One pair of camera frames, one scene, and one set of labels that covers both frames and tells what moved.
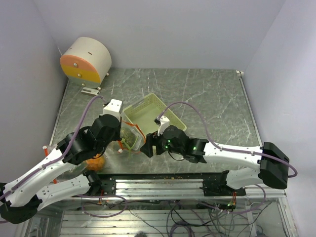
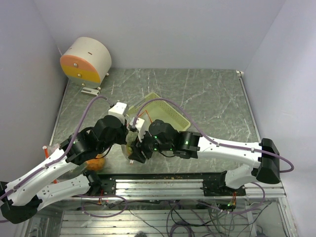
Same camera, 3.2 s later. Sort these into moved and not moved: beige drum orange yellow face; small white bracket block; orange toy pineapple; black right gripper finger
Moved: black right gripper finger
Not moved: beige drum orange yellow face; small white bracket block; orange toy pineapple
